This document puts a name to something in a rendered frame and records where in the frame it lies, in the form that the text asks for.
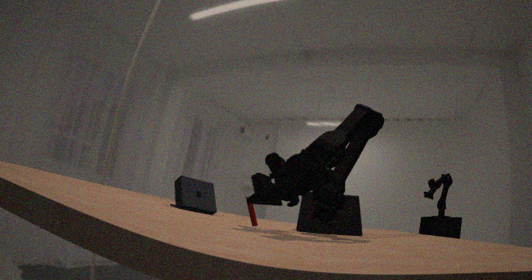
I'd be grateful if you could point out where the red peg with white band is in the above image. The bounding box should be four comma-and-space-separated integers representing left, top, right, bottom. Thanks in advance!
247, 203, 257, 226

